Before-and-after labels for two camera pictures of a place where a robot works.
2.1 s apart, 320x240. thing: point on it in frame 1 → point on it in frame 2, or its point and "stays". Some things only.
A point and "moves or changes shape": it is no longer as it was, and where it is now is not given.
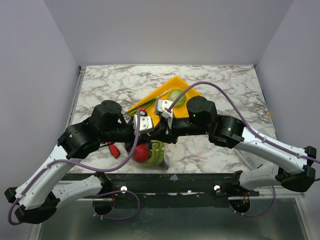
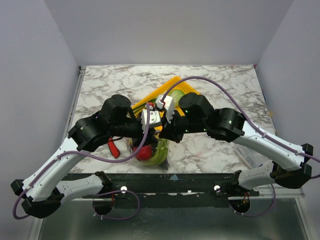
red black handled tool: x=114 y=150 stays
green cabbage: x=174 y=93 stays
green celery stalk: x=158 y=154 stays
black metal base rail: x=140 y=190 stays
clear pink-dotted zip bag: x=174 y=155 → x=153 y=152
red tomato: x=141 y=153 moves or changes shape
